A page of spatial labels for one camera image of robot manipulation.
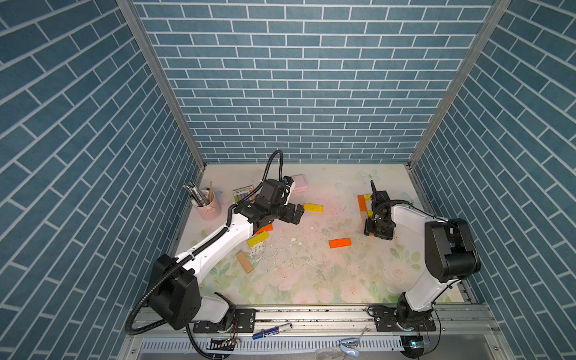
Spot pink pencil case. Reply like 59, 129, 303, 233
292, 174, 309, 194

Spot orange block low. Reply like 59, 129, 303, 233
328, 238, 352, 249

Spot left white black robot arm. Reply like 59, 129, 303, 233
147, 202, 305, 332

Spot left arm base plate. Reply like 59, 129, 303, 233
193, 308, 257, 334

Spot green lit circuit board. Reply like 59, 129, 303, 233
400, 335, 429, 359

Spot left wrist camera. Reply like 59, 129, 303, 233
255, 176, 294, 209

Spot blue screwdriver on rail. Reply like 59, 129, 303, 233
252, 322, 293, 340

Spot orange block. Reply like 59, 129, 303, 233
357, 195, 368, 212
256, 224, 273, 234

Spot wooden block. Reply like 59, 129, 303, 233
360, 211, 369, 230
235, 250, 254, 274

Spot left black corrugated cable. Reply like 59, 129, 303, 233
124, 149, 284, 336

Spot colourful marker box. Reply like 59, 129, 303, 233
232, 185, 254, 203

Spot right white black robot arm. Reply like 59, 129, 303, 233
364, 181, 482, 327

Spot pens in cup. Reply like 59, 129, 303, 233
183, 181, 215, 207

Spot pink pen cup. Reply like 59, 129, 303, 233
190, 190, 222, 221

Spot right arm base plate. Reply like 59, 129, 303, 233
366, 304, 437, 332

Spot aluminium front rail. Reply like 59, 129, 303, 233
121, 303, 505, 352

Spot clear plastic bag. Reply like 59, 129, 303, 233
316, 337, 360, 360

